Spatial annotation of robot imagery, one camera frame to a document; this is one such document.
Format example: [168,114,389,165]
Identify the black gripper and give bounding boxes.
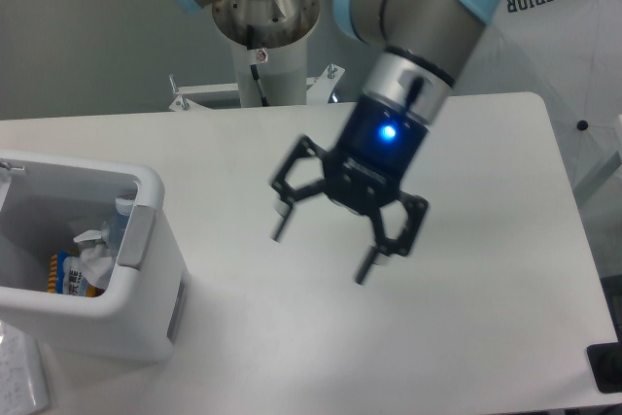
[269,69,432,286]

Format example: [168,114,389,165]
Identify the crushed clear plastic bottle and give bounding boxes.
[101,195,135,259]

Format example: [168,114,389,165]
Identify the white tissue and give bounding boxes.
[73,230,116,290]

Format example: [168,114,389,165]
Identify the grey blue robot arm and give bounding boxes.
[176,0,501,283]

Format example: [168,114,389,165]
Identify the white trash can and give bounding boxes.
[1,150,190,362]

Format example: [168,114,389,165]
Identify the white superior umbrella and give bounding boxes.
[455,0,621,186]

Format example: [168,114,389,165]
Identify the black device at edge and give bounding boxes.
[586,342,621,394]

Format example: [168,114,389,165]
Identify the colourful snack package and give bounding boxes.
[47,251,104,297]

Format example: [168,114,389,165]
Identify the white paper sheet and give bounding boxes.
[1,322,50,414]

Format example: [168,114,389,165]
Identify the white metal bracket frame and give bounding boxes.
[168,63,346,112]

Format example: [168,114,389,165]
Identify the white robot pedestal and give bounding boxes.
[212,0,320,108]

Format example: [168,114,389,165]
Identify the black pedestal cable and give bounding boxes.
[245,24,270,108]

